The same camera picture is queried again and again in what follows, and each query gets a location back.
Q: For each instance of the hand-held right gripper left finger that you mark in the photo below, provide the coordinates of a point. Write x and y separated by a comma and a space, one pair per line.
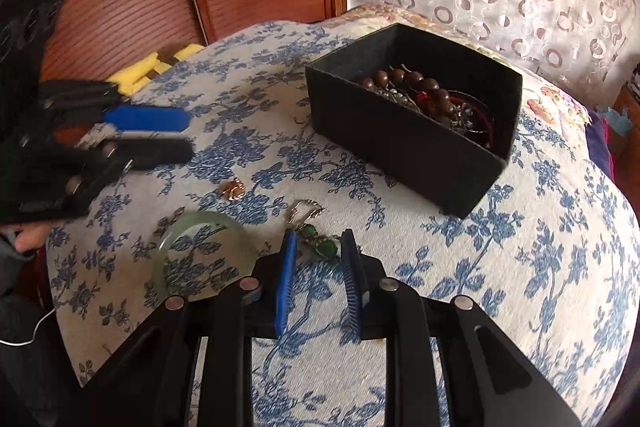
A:
286, 287

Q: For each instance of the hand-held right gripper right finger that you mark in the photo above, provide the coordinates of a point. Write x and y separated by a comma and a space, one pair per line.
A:
354, 287

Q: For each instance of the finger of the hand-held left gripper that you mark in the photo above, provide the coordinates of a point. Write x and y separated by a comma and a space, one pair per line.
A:
145, 118
160, 154

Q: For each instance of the pale green jade bangle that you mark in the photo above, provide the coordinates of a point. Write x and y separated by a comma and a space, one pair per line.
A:
200, 219

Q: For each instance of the small gold brooch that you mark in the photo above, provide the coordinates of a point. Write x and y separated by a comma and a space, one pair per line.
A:
233, 190

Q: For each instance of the black square box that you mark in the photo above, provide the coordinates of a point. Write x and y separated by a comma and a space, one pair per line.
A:
400, 147

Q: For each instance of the dark red bangle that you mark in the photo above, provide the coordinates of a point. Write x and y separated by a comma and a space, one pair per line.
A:
487, 119

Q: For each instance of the person's left hand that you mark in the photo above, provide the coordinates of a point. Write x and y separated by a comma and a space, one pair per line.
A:
27, 239

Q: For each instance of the yellow plush toy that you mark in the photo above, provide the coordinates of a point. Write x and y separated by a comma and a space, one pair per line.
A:
135, 74

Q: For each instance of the blue floral tablecloth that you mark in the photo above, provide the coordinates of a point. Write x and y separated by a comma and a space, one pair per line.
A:
450, 282

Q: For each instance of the dark blue blanket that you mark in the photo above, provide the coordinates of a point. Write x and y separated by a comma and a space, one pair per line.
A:
599, 147

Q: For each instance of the teal paper bag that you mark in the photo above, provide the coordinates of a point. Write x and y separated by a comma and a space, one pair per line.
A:
614, 121

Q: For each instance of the long wooden cabinet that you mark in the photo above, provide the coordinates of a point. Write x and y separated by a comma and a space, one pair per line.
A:
627, 97

